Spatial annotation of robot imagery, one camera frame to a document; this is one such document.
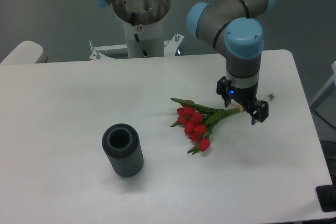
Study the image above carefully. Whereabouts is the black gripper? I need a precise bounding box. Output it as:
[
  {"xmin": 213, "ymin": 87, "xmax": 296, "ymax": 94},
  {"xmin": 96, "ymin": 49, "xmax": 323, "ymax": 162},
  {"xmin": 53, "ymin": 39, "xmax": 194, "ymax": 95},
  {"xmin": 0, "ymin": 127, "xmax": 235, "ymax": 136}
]
[{"xmin": 216, "ymin": 76, "xmax": 269, "ymax": 125}]

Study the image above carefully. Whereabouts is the red tulip bouquet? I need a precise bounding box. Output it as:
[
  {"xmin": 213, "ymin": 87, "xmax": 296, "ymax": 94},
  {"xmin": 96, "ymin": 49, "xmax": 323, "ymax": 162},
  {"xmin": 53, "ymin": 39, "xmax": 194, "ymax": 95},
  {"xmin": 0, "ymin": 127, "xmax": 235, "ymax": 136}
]
[{"xmin": 170, "ymin": 93, "xmax": 275, "ymax": 155}]

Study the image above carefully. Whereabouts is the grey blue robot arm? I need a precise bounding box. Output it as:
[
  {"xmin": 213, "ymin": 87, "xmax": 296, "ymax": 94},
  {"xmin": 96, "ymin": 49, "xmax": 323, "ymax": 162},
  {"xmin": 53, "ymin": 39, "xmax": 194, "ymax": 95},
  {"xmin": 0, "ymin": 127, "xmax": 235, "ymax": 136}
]
[{"xmin": 94, "ymin": 0, "xmax": 277, "ymax": 123}]

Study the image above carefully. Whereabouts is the black box at table edge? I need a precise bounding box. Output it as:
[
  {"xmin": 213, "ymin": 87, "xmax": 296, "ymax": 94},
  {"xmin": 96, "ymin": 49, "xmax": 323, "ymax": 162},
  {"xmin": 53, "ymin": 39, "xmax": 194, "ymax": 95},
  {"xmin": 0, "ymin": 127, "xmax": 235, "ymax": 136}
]
[{"xmin": 316, "ymin": 185, "xmax": 335, "ymax": 212}]

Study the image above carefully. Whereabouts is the dark grey ribbed vase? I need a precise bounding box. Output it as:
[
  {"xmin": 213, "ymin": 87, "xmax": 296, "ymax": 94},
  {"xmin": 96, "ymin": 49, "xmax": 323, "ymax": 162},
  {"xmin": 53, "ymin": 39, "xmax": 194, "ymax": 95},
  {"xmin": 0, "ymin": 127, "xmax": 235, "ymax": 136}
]
[{"xmin": 102, "ymin": 123, "xmax": 144, "ymax": 177}]

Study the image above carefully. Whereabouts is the beige chair armrest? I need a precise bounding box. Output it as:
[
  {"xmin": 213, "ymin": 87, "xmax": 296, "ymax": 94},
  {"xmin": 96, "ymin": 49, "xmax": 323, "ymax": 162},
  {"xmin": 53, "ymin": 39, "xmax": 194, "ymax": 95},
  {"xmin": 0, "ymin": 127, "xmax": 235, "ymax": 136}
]
[{"xmin": 1, "ymin": 40, "xmax": 48, "ymax": 66}]

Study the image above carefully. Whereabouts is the white furniture frame right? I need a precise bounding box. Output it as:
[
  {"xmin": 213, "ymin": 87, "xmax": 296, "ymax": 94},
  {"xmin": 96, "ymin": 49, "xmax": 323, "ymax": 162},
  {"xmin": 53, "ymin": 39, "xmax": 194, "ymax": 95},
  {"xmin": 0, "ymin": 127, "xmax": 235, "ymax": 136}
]
[{"xmin": 308, "ymin": 61, "xmax": 335, "ymax": 111}]

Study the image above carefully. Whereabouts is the black cable on pedestal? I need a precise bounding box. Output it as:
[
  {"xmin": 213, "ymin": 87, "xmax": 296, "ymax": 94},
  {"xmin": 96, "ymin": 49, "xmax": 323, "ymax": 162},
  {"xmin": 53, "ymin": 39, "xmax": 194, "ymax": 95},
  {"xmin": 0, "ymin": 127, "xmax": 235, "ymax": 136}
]
[{"xmin": 130, "ymin": 11, "xmax": 150, "ymax": 58}]

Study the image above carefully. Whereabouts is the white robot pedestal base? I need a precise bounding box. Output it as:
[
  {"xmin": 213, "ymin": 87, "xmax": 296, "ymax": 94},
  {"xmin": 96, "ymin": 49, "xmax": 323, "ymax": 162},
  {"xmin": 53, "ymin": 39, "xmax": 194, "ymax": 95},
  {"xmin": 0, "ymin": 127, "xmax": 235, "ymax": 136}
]
[{"xmin": 89, "ymin": 0, "xmax": 184, "ymax": 60}]

